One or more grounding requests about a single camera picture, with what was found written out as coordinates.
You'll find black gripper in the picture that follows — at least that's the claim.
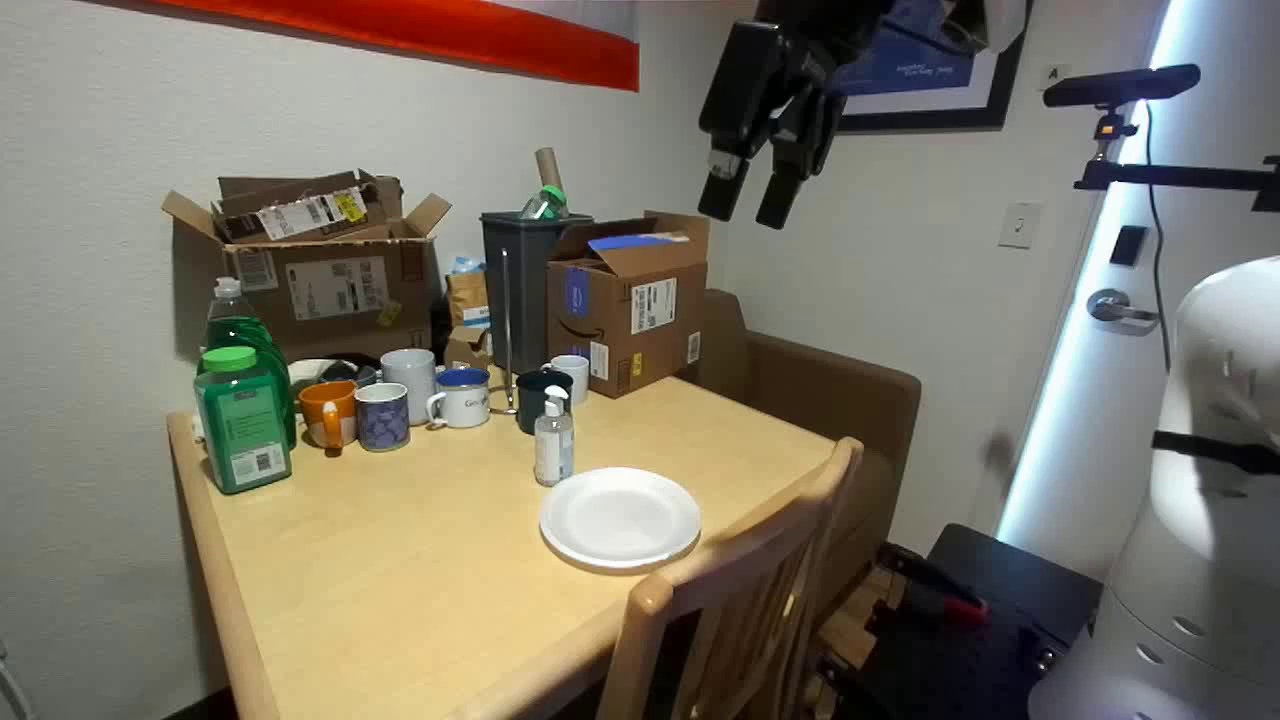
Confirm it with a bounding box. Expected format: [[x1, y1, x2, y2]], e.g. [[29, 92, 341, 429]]
[[695, 0, 895, 233]]

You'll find small clear pump bottle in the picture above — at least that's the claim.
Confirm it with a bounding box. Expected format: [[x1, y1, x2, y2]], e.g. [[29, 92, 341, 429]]
[[531, 379, 581, 491]]

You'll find green plastic bottle trash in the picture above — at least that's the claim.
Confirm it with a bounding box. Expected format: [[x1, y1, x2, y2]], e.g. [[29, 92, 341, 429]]
[[516, 184, 574, 226]]

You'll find white round plate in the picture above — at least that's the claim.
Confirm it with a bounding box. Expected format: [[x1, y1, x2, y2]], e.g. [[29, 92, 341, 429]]
[[535, 464, 708, 576]]

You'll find green soda bottle white cap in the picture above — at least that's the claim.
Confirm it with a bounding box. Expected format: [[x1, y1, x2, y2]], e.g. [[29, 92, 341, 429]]
[[198, 274, 300, 453]]

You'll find green square bottle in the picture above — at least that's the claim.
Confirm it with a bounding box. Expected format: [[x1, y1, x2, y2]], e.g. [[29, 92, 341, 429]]
[[193, 346, 297, 500]]

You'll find cardboard box with shipping label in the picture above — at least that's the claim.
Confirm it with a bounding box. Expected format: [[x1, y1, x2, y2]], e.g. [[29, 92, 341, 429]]
[[545, 211, 710, 401]]

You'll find brown cardboard tube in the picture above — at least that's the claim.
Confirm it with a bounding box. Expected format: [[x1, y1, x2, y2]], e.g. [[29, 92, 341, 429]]
[[531, 146, 570, 197]]

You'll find framed blue picture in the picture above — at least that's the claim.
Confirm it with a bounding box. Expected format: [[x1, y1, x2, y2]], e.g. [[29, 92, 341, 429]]
[[831, 0, 1035, 137]]

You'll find brown armchair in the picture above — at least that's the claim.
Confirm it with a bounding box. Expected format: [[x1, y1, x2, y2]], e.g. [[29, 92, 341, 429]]
[[692, 288, 922, 633]]

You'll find black trash bin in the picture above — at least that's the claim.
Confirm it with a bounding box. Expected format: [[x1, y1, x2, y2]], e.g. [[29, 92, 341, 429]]
[[475, 207, 594, 379]]

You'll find small white cup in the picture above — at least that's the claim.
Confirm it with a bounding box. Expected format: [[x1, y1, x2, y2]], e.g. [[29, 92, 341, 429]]
[[540, 353, 590, 413]]

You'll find dark green mug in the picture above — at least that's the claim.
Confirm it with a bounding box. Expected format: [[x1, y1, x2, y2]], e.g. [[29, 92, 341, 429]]
[[512, 363, 574, 437]]

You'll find small brown cardboard box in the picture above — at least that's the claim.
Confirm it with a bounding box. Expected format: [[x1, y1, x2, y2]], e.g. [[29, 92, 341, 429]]
[[441, 251, 496, 373]]

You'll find white mug blue rim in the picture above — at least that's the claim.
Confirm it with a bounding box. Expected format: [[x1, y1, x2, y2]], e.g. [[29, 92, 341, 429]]
[[423, 363, 496, 434]]

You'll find black door keypad lock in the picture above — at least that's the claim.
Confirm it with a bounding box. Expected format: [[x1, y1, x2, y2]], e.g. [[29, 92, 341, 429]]
[[1108, 220, 1153, 274]]

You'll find light wooden chair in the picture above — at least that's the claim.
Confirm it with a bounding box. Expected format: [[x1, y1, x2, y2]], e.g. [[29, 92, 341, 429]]
[[590, 434, 867, 720]]

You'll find tall white mug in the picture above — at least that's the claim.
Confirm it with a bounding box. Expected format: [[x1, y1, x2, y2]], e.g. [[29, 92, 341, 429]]
[[376, 346, 441, 429]]

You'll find white door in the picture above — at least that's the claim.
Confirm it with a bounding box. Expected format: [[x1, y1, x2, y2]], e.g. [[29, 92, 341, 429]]
[[995, 0, 1280, 586]]

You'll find large open cardboard box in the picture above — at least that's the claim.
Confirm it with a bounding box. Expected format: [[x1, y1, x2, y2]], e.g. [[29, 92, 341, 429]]
[[160, 184, 457, 363]]

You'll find blue patterned mug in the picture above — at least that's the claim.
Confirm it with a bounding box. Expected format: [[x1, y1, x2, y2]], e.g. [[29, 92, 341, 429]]
[[351, 379, 414, 456]]

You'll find flattened cardboard with label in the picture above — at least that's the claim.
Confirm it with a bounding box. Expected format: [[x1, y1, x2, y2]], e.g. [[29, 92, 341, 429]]
[[213, 167, 406, 247]]

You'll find orange mug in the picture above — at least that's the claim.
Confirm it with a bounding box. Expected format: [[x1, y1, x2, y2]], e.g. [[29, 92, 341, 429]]
[[290, 377, 364, 461]]

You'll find white light switch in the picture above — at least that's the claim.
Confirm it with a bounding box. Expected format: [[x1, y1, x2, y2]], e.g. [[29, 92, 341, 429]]
[[995, 197, 1049, 251]]

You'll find black stereo camera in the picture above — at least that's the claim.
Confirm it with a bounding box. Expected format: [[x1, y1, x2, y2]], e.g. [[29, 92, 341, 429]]
[[1041, 62, 1205, 113]]

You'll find silver door handle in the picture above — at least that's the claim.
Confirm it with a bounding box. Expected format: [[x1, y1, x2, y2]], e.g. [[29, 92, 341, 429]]
[[1083, 284, 1160, 336]]

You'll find red wall banner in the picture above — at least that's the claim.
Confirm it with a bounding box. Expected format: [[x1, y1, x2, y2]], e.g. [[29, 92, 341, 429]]
[[97, 0, 643, 98]]

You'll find black camera cable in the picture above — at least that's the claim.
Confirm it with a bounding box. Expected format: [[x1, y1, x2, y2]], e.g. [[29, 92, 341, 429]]
[[1138, 177, 1181, 377]]

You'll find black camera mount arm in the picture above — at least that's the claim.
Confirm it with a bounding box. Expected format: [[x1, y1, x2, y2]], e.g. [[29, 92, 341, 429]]
[[1074, 109, 1280, 217]]

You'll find black clamp orange handle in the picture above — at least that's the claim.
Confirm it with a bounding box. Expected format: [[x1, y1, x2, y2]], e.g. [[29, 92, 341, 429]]
[[877, 542, 995, 633]]

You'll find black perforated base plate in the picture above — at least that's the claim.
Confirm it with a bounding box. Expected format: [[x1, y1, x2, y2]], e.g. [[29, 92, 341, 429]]
[[837, 522, 1108, 720]]

